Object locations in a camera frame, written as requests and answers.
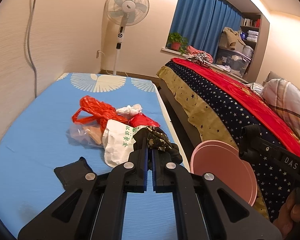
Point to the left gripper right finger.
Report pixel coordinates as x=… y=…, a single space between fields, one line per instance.
x=156 y=170

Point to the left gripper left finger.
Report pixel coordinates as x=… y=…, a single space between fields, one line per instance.
x=143 y=166

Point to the black floral cloth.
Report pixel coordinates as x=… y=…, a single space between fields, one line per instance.
x=157 y=139

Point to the white printed plastic bag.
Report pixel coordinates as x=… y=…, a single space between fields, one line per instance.
x=118 y=142

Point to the red shiny wrapper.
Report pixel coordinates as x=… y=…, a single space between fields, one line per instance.
x=142 y=120

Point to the white tissue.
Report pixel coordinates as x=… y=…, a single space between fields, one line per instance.
x=129 y=111

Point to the clear plastic bag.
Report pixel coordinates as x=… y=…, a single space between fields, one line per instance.
x=88 y=136

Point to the orange red plastic bag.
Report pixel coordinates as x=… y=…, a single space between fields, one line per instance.
x=93 y=110

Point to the pink plastic trash bin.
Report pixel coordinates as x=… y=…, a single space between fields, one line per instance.
x=222 y=160

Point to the person right hand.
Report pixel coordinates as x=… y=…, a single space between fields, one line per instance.
x=289 y=214

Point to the red blanket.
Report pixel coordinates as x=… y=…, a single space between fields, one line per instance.
x=235 y=103

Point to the striped pillow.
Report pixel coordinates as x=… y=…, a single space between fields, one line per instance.
x=284 y=98

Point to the bed with star blanket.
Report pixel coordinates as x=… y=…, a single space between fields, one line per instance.
x=210 y=127

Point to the clear storage box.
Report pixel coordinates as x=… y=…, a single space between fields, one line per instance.
x=233 y=61

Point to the zebra striped cloth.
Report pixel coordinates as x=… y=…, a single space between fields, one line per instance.
x=202 y=59

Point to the beige jacket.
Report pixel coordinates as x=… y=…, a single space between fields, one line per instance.
x=231 y=40

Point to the pink folded clothes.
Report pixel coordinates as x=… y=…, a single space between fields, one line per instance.
x=195 y=52

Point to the potted green plant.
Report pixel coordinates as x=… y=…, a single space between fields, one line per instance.
x=177 y=42

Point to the bookshelf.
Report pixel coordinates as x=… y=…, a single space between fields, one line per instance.
x=255 y=26

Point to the blue curtain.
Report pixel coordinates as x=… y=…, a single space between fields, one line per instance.
x=201 y=22

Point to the white standing fan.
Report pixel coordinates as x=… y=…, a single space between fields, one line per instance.
x=125 y=13

